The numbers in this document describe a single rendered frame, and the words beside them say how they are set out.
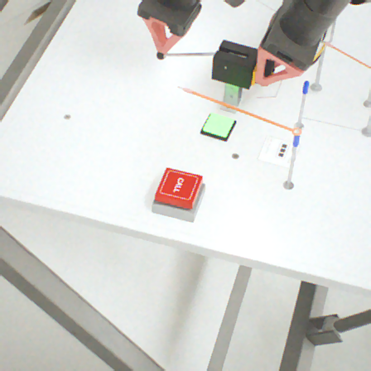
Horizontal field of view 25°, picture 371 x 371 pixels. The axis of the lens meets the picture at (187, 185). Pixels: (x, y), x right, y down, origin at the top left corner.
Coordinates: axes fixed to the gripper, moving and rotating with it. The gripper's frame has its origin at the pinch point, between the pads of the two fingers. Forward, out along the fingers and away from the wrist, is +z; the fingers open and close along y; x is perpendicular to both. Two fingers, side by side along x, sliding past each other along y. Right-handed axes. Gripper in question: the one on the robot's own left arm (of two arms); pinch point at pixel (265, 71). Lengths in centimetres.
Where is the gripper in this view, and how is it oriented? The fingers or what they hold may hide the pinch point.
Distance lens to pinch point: 116.6
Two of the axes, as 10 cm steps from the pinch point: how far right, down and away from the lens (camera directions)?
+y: 3.2, -7.1, 6.3
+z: -4.0, 5.0, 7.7
